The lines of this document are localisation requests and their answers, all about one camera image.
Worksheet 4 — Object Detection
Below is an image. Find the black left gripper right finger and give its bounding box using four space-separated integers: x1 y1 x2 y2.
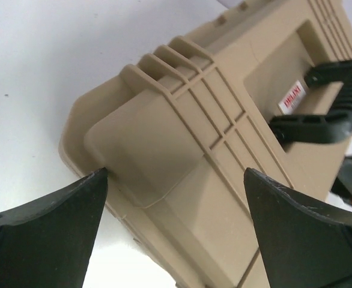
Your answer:
244 168 352 287

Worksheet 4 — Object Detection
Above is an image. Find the tan plastic tool box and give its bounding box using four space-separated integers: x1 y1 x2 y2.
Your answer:
59 1 352 287

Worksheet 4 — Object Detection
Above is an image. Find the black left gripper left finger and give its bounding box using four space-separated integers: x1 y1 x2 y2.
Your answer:
0 168 108 287

